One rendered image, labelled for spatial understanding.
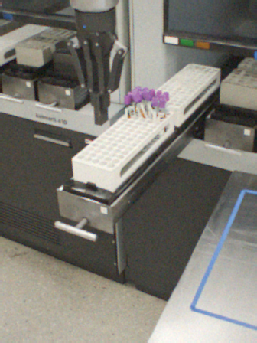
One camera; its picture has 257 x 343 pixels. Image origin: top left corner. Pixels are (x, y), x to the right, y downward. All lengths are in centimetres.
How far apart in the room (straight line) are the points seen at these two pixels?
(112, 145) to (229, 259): 39
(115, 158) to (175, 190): 48
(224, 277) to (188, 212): 70
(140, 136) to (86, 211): 21
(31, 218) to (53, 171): 29
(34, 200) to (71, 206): 82
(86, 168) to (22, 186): 86
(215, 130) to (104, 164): 40
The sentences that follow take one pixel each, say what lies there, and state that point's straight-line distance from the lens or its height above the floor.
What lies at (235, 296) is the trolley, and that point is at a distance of 84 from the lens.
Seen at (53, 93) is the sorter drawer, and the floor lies 78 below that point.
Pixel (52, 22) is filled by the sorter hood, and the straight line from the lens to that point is 160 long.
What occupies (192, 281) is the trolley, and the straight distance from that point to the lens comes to 86.
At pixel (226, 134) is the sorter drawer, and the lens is 136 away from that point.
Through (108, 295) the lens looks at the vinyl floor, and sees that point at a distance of 197.
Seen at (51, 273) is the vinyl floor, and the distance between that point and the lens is 208.
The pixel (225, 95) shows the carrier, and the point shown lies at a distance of 141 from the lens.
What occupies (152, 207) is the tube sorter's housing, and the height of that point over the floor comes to 46.
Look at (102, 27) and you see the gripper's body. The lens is 95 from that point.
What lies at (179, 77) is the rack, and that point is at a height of 86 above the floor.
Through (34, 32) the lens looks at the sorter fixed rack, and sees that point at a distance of 193.
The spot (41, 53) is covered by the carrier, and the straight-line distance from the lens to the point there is 168.
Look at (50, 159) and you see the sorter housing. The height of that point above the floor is 53.
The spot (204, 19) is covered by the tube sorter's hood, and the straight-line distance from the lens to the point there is 136.
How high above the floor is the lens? 143
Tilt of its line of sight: 32 degrees down
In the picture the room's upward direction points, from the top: 2 degrees counter-clockwise
